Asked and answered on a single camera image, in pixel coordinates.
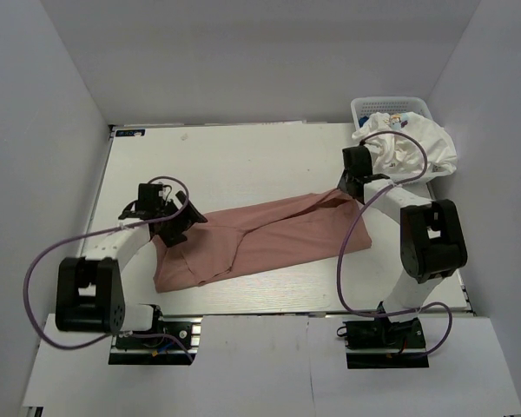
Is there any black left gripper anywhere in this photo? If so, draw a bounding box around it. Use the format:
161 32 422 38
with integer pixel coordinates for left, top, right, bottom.
156 190 208 247

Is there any white printed t shirt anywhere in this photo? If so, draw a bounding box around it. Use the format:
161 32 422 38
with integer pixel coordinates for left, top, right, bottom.
352 112 458 181

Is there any pink t shirt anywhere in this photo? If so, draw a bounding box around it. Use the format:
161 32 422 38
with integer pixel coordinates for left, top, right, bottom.
153 189 372 293

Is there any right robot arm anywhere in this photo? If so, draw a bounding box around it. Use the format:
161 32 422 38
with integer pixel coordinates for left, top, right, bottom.
338 146 468 347

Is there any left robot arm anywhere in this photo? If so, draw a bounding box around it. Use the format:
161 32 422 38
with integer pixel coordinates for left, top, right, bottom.
56 179 207 347

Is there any white plastic basket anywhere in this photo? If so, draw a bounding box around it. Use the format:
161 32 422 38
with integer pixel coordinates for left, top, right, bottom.
351 96 458 182

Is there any blue table label sticker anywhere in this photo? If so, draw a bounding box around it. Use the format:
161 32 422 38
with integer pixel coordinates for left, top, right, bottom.
115 129 146 137

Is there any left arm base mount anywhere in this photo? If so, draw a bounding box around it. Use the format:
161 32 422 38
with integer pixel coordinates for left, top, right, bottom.
109 318 201 366

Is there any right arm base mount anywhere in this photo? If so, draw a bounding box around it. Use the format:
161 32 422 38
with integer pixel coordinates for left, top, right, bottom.
336 319 429 370

